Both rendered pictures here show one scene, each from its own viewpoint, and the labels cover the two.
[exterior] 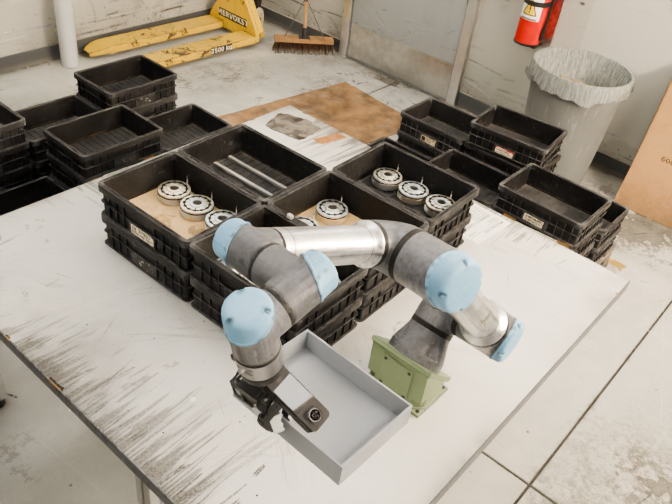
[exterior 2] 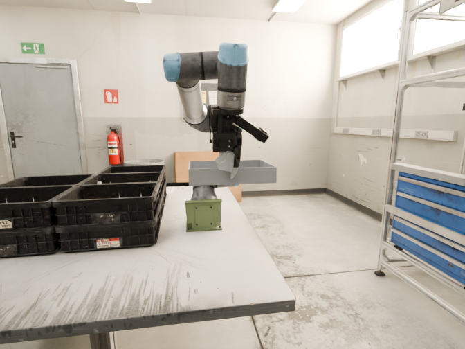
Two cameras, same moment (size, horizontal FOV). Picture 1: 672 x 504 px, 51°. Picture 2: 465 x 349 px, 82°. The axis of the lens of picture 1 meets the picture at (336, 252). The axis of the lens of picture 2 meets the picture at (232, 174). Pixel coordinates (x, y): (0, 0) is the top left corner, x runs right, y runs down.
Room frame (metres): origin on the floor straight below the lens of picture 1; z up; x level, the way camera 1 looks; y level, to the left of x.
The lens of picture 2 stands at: (0.24, 0.61, 1.24)
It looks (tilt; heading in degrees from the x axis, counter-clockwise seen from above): 11 degrees down; 315
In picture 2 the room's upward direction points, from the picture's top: straight up
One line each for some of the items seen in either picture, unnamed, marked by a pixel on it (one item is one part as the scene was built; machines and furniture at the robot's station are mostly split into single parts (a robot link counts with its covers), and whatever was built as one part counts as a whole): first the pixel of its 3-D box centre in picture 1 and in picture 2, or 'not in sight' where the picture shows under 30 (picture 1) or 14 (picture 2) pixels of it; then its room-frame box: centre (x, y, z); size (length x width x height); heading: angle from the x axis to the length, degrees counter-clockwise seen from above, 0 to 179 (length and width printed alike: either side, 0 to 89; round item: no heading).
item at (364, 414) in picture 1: (321, 400); (229, 171); (0.88, -0.01, 1.08); 0.27 x 0.20 x 0.05; 53
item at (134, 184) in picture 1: (180, 210); (17, 208); (1.72, 0.48, 0.87); 0.40 x 0.30 x 0.11; 55
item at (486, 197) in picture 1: (462, 205); not in sight; (2.85, -0.56, 0.31); 0.40 x 0.30 x 0.34; 54
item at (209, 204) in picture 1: (197, 204); not in sight; (1.77, 0.44, 0.86); 0.10 x 0.10 x 0.01
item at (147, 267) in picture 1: (181, 238); (21, 230); (1.72, 0.48, 0.76); 0.40 x 0.30 x 0.12; 55
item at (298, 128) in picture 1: (292, 124); not in sight; (2.67, 0.26, 0.71); 0.22 x 0.19 x 0.01; 54
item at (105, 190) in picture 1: (180, 196); (15, 197); (1.72, 0.48, 0.92); 0.40 x 0.30 x 0.02; 55
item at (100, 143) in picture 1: (108, 174); not in sight; (2.60, 1.05, 0.37); 0.40 x 0.30 x 0.45; 144
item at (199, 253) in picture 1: (278, 258); (113, 192); (1.49, 0.15, 0.92); 0.40 x 0.30 x 0.02; 55
